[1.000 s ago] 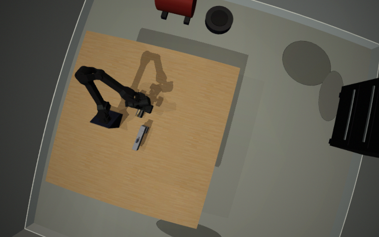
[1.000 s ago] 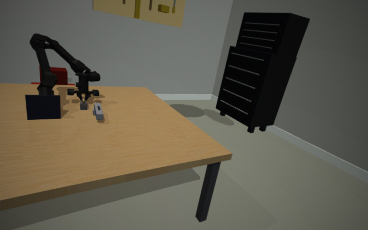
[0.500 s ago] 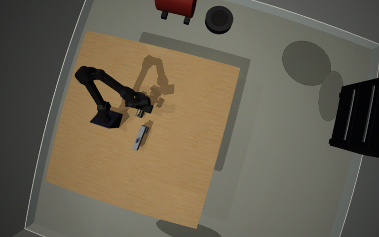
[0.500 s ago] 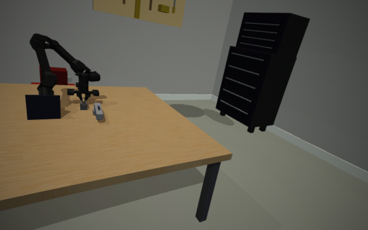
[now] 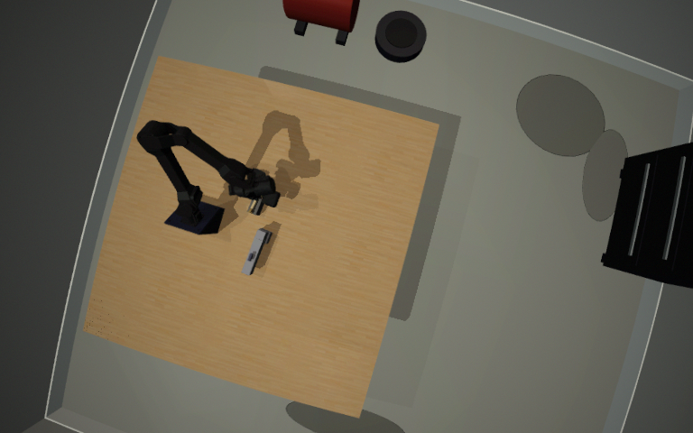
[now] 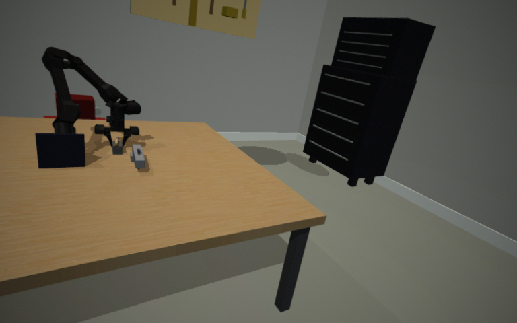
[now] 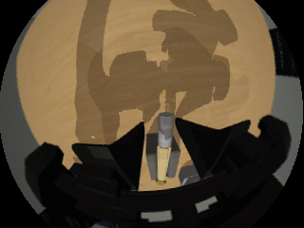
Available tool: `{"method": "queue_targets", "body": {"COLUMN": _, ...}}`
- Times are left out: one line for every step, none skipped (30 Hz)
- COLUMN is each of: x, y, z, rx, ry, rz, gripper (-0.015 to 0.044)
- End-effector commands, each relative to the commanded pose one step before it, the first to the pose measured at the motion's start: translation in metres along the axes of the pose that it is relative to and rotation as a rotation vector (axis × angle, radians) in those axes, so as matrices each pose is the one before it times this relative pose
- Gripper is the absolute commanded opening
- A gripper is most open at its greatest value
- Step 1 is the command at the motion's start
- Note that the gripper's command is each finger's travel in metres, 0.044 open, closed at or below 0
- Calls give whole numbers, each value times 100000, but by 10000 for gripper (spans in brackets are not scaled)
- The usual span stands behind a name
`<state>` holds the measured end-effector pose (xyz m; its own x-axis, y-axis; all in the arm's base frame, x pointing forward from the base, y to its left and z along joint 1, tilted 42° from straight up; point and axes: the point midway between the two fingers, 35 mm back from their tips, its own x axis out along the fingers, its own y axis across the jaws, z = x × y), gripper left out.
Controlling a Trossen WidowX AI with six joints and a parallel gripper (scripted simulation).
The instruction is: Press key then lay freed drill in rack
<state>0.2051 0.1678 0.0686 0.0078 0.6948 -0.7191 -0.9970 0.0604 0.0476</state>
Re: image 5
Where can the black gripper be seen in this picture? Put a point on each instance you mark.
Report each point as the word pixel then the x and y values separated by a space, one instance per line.
pixel 269 200

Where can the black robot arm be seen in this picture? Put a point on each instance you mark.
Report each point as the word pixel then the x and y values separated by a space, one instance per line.
pixel 157 139

